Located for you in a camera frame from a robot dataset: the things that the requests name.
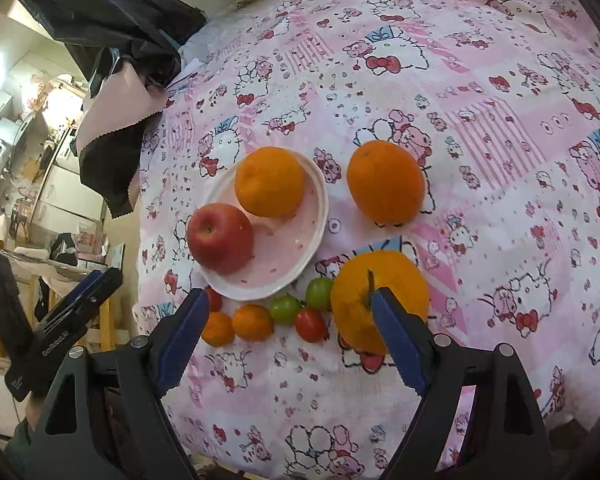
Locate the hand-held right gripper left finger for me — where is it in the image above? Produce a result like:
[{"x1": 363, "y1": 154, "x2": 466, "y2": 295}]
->
[{"x1": 22, "y1": 287, "x2": 211, "y2": 480}]

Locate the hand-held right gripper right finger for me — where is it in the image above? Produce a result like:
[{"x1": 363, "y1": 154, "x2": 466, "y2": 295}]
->
[{"x1": 371, "y1": 287, "x2": 553, "y2": 480}]

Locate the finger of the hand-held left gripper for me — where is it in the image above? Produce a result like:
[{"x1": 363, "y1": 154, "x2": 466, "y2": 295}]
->
[
  {"x1": 42, "y1": 269, "x2": 105, "y2": 328},
  {"x1": 55, "y1": 266, "x2": 124, "y2": 335}
]

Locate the small tangerine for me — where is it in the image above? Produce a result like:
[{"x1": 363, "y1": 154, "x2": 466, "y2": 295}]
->
[
  {"x1": 201, "y1": 311, "x2": 236, "y2": 347},
  {"x1": 231, "y1": 304, "x2": 274, "y2": 342}
]

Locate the knobbed orange with stem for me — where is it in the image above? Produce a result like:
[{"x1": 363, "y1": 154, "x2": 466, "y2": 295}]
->
[{"x1": 330, "y1": 251, "x2": 430, "y2": 356}]

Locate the green cherry tomato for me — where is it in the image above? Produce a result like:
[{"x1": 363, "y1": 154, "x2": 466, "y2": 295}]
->
[
  {"x1": 306, "y1": 277, "x2": 335, "y2": 311},
  {"x1": 270, "y1": 295, "x2": 302, "y2": 324}
]

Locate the white fruit plate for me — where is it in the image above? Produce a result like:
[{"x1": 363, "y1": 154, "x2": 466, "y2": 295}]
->
[{"x1": 195, "y1": 152, "x2": 329, "y2": 301}]

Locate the smooth round orange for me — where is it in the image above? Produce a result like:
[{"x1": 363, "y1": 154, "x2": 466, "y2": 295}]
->
[{"x1": 346, "y1": 141, "x2": 426, "y2": 226}]

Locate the person's left forearm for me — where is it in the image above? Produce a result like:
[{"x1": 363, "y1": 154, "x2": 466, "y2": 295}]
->
[{"x1": 5, "y1": 397, "x2": 46, "y2": 467}]

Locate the white cabinet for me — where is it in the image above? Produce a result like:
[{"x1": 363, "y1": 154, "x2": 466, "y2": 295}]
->
[{"x1": 31, "y1": 160, "x2": 106, "y2": 241}]

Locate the black zigzag-edged cloth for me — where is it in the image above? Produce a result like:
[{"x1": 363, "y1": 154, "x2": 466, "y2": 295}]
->
[{"x1": 77, "y1": 122, "x2": 145, "y2": 219}]

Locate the red apple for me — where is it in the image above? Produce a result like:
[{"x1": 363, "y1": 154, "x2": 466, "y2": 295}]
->
[{"x1": 187, "y1": 203, "x2": 255, "y2": 276}]

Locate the pink zigzag-edged cloth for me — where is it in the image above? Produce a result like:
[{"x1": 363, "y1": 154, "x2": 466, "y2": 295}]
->
[{"x1": 76, "y1": 74, "x2": 169, "y2": 155}]

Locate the bumpy round orange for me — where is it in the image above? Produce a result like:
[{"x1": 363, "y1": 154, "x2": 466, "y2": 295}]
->
[{"x1": 234, "y1": 146, "x2": 306, "y2": 218}]

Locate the pink cartoon printed blanket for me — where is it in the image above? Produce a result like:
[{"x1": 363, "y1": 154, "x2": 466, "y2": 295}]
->
[{"x1": 132, "y1": 0, "x2": 600, "y2": 478}]

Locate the dark shiny jacket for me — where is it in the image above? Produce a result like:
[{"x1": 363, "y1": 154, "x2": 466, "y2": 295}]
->
[{"x1": 10, "y1": 0, "x2": 208, "y2": 98}]

